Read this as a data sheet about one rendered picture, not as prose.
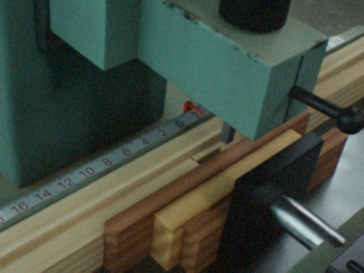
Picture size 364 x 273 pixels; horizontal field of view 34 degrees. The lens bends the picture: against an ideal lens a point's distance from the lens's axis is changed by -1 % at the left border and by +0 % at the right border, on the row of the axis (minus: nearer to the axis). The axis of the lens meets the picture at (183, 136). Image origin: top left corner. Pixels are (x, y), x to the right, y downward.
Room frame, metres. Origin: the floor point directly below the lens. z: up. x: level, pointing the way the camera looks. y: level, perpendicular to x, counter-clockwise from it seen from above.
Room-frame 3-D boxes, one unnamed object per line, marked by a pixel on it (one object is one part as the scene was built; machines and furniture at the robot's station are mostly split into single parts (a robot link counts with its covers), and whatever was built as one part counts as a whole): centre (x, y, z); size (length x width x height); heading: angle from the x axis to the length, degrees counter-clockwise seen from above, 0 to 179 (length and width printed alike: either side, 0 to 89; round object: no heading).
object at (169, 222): (0.35, -0.05, 0.93); 0.17 x 0.02 x 0.05; 139
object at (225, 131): (0.39, -0.04, 0.97); 0.01 x 0.01 x 0.05; 49
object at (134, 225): (0.36, -0.03, 0.93); 0.23 x 0.01 x 0.05; 139
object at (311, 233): (0.31, -0.10, 0.95); 0.09 x 0.07 x 0.09; 139
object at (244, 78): (0.41, -0.02, 1.03); 0.14 x 0.07 x 0.09; 49
